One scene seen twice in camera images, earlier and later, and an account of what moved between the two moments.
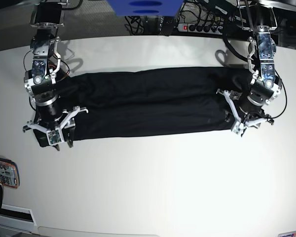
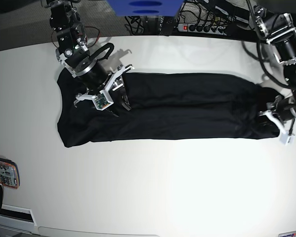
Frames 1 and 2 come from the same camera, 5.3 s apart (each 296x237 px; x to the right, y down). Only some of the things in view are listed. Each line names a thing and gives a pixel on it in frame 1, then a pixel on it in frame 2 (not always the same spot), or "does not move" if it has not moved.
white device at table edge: [17, 218] does not move
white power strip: [193, 27] does not move
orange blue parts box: [6, 172] does not move
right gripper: [243, 121] -> [286, 137]
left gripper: [49, 128] -> [102, 99]
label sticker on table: [293, 233] does not move
